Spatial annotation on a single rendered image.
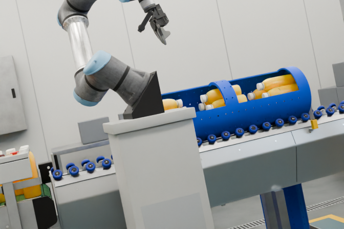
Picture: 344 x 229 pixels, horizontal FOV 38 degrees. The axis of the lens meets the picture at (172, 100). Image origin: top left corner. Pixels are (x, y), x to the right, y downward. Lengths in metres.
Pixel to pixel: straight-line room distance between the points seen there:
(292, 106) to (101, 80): 1.08
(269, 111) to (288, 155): 0.24
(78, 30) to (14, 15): 3.65
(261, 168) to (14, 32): 3.86
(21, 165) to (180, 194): 0.64
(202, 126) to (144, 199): 0.66
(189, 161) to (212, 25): 4.34
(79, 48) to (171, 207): 0.77
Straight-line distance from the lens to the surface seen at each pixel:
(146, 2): 2.65
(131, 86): 1.94
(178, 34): 6.01
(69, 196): 2.31
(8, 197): 2.13
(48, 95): 5.73
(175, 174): 1.90
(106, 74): 1.94
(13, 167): 2.09
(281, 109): 2.59
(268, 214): 2.80
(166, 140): 1.88
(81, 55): 2.14
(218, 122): 2.45
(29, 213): 2.22
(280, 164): 2.61
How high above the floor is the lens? 1.21
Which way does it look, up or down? 1 degrees down
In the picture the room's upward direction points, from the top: 11 degrees counter-clockwise
